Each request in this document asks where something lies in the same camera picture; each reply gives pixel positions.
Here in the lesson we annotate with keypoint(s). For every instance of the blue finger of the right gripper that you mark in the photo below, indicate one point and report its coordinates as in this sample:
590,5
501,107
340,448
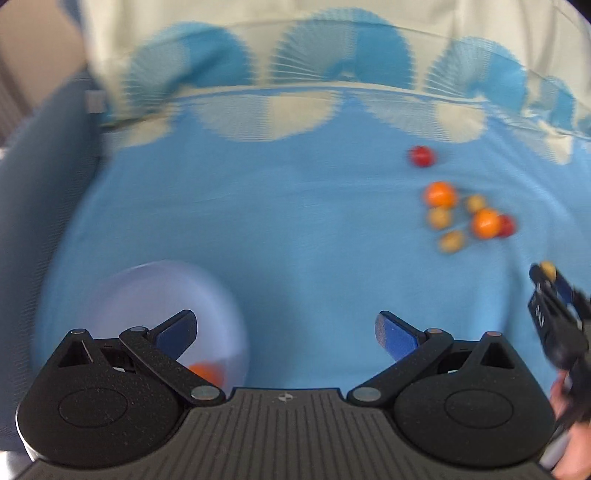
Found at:
538,276
568,294

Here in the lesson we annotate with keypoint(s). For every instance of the blue sofa armrest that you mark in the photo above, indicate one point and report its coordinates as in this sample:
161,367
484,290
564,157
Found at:
50,162

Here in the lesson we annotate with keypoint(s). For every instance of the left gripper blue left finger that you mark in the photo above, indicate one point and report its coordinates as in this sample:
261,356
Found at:
175,335

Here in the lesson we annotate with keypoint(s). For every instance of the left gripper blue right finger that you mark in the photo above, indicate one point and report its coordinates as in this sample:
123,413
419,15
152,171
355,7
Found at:
396,336

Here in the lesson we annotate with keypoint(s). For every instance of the yellow-brown longan bottom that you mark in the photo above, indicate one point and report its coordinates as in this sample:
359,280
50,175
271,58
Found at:
549,270

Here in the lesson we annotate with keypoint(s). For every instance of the red cherry tomato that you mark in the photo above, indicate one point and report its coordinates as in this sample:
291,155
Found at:
507,226
422,156

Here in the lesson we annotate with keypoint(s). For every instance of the light blue round plate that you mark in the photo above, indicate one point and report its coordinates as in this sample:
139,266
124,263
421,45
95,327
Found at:
149,294

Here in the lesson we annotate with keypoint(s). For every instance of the blue patterned bed sheet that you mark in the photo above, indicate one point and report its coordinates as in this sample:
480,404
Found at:
267,143

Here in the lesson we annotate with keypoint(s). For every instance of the person right hand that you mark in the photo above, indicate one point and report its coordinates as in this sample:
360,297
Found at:
575,462

